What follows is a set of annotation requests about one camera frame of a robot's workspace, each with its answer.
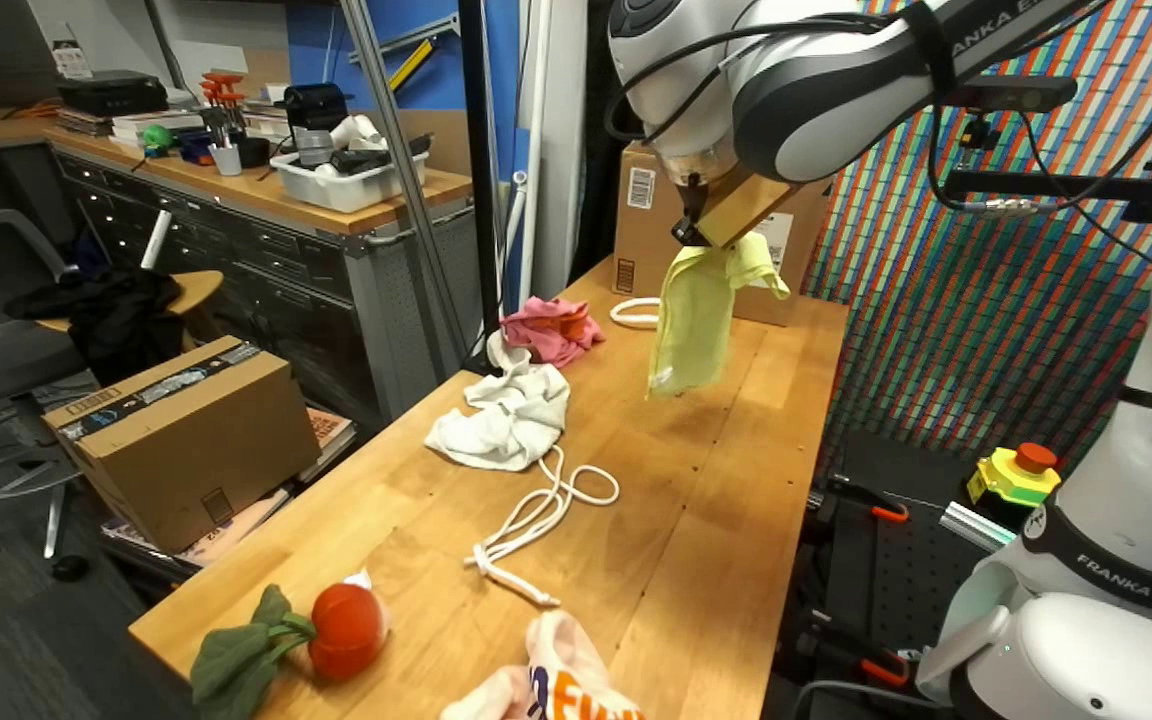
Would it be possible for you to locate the black orange-handled clamp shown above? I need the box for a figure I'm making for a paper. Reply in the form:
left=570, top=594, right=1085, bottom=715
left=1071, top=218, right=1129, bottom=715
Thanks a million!
left=808, top=471, right=919, bottom=531
left=792, top=603, right=919, bottom=697

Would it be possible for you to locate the white plastic bin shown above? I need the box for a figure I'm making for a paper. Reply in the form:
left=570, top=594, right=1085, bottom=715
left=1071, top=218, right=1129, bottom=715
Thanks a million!
left=267, top=138, right=430, bottom=218

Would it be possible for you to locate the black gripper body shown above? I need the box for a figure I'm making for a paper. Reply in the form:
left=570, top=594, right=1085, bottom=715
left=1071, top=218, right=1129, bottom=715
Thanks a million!
left=673, top=168, right=721, bottom=252

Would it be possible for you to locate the black stereo camera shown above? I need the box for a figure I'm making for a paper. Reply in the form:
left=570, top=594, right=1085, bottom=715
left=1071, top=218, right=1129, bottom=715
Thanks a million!
left=957, top=74, right=1085, bottom=151

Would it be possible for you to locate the red radish plush toy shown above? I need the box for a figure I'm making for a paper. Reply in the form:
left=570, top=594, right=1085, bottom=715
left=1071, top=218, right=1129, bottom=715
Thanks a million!
left=188, top=571, right=393, bottom=720

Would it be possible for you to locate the white cloth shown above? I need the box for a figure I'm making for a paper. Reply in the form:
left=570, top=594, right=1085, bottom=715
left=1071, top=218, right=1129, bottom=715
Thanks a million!
left=418, top=328, right=574, bottom=475

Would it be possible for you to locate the peach shirt with orange print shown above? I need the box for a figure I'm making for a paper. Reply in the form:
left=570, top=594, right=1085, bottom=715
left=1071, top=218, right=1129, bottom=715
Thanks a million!
left=437, top=609, right=648, bottom=720

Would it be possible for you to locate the yellow wrist camera mount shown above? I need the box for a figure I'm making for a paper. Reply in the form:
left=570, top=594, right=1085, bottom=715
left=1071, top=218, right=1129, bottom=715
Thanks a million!
left=700, top=171, right=804, bottom=252

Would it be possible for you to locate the orange toy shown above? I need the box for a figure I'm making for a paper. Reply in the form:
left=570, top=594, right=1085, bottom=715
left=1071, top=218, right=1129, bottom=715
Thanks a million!
left=197, top=67, right=247, bottom=113

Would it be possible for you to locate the white drawstring cord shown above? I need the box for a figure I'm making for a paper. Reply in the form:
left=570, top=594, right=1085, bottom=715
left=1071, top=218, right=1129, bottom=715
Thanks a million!
left=462, top=446, right=627, bottom=614

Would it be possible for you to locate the wooden workbench with grey drawers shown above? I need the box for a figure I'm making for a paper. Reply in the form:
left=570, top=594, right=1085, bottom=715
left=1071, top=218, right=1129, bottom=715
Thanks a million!
left=0, top=98, right=487, bottom=431

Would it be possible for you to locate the cardboard box with white label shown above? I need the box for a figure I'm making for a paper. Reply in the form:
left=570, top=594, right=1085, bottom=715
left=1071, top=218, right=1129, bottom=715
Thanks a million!
left=612, top=138, right=838, bottom=328

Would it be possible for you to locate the black jacket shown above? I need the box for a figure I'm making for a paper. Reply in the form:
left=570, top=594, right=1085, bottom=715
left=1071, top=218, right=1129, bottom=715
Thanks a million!
left=5, top=264, right=191, bottom=387

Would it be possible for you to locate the yellow-green cloth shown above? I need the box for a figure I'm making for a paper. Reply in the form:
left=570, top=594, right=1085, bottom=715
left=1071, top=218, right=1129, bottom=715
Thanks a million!
left=644, top=234, right=792, bottom=401

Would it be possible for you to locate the black camera boom bar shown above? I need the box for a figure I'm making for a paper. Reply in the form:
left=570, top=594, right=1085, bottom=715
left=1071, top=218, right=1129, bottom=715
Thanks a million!
left=933, top=157, right=1152, bottom=229

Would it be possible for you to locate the white rope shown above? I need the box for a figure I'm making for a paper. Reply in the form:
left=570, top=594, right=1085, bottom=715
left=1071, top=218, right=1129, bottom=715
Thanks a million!
left=606, top=292, right=666, bottom=337

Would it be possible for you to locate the black flat box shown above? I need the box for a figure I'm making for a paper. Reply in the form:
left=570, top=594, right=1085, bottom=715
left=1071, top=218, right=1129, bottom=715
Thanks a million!
left=60, top=74, right=173, bottom=118

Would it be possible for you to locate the cardboard box with printed tape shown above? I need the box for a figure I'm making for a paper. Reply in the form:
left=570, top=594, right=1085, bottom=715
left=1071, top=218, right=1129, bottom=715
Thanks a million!
left=40, top=334, right=324, bottom=557

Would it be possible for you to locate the pink cloth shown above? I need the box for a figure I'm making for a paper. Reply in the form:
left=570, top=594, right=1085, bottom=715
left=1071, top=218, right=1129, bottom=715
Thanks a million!
left=500, top=292, right=606, bottom=371

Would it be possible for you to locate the black vertical pole stand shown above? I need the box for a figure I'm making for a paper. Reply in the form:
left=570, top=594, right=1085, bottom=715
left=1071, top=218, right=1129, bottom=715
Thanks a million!
left=454, top=0, right=504, bottom=357

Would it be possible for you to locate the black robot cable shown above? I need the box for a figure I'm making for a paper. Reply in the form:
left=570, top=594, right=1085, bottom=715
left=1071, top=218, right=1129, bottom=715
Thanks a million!
left=606, top=0, right=1152, bottom=218

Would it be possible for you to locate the yellow emergency stop button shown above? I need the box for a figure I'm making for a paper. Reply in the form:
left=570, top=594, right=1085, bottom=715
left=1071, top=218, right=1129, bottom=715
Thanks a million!
left=963, top=436, right=1069, bottom=517

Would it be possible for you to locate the silver metal pole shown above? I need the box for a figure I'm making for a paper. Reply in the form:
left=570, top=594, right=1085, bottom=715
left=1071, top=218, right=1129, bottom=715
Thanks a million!
left=333, top=0, right=468, bottom=375

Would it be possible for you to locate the colourful patterned backdrop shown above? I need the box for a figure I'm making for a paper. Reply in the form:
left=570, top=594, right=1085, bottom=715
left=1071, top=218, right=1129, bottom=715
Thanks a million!
left=786, top=0, right=1152, bottom=471

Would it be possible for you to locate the wooden stool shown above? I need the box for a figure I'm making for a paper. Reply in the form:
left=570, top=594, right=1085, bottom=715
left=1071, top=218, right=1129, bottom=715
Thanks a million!
left=31, top=264, right=227, bottom=337

